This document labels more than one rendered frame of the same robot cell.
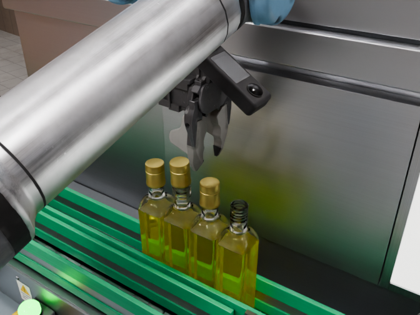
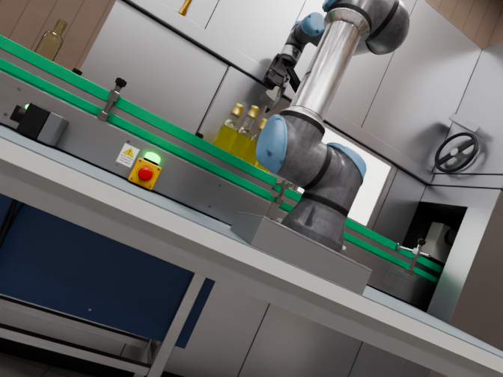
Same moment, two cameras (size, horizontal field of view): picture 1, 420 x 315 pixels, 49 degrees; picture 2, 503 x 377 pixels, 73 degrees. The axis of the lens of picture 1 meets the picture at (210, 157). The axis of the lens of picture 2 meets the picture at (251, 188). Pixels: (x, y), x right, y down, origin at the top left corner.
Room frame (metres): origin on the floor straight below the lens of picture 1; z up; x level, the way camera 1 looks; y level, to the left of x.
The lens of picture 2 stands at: (-0.19, 0.96, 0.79)
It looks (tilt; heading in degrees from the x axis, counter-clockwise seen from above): 5 degrees up; 308
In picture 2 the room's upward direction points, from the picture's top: 25 degrees clockwise
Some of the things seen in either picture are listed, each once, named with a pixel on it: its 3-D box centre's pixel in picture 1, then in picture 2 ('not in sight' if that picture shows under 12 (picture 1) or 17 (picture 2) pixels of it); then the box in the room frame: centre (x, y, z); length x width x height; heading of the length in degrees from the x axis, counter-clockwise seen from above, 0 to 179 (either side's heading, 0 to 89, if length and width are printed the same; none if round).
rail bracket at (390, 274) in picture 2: not in sight; (407, 264); (0.11, -0.56, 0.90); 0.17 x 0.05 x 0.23; 146
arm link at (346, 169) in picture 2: not in sight; (334, 176); (0.17, 0.22, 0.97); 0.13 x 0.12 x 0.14; 54
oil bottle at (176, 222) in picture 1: (184, 249); (233, 155); (0.66, 0.05, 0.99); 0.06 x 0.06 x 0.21; 57
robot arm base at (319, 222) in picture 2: not in sight; (316, 222); (0.16, 0.22, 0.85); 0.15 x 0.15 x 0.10
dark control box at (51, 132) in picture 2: not in sight; (43, 126); (0.80, 0.60, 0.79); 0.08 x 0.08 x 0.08; 56
